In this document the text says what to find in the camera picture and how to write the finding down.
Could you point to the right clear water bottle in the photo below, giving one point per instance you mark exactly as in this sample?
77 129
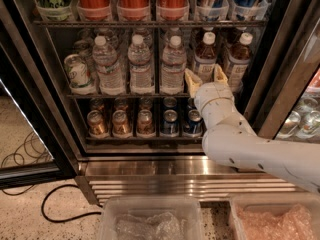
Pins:
173 65

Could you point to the right gold can front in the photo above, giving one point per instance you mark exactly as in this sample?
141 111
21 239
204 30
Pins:
145 126

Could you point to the clear bin pink wrap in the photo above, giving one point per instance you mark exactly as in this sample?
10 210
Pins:
275 216

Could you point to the middle blue can front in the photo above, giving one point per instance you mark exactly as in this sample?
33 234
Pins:
193 124

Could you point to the open fridge glass door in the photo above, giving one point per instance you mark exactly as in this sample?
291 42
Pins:
32 147

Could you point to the blue can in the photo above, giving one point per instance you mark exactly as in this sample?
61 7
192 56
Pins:
193 124
169 125
247 10
211 10

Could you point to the left red cola can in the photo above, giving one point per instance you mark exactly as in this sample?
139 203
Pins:
94 10

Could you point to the clear bin with bubble wrap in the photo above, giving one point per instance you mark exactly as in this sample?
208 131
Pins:
157 217

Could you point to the left clear water bottle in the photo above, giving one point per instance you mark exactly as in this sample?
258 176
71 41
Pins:
108 67

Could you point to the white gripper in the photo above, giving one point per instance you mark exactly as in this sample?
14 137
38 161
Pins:
212 92

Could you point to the left blue can front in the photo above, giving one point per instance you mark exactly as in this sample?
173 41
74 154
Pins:
169 125

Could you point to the wire shelf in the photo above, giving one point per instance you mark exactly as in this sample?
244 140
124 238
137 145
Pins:
105 96
149 24

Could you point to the clear water bottle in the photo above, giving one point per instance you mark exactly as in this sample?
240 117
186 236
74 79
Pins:
140 66
173 65
108 67

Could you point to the top wire shelf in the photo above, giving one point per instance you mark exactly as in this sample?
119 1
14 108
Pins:
149 24

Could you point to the middle wire shelf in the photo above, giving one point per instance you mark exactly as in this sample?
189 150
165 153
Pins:
105 96

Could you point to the middle clear water bottle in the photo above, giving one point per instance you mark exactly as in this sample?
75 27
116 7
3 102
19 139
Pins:
140 66

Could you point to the middle red cola can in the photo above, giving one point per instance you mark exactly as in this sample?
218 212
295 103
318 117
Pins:
133 10

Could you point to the green white can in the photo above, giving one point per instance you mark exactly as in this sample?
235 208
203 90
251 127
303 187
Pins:
79 75

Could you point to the right red cola can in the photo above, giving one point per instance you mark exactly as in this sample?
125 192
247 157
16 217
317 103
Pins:
172 10

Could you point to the middle gold can front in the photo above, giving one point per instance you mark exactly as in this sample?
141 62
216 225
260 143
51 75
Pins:
121 124

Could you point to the right blue top can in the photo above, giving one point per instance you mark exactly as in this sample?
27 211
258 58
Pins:
247 10

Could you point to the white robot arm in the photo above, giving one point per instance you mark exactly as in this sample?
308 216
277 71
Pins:
229 139

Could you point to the gold can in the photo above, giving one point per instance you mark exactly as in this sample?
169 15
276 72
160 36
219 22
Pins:
97 125
145 126
121 124

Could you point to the left gold can front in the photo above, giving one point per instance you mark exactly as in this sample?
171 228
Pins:
97 125

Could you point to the blue label tea bottle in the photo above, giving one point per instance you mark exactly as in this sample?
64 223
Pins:
205 57
237 60

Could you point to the red cola can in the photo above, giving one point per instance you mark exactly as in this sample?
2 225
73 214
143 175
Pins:
133 10
172 10
94 10

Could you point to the left blue top can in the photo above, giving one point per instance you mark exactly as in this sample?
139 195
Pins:
211 10

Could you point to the stainless steel fridge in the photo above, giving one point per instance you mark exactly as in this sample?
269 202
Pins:
285 58

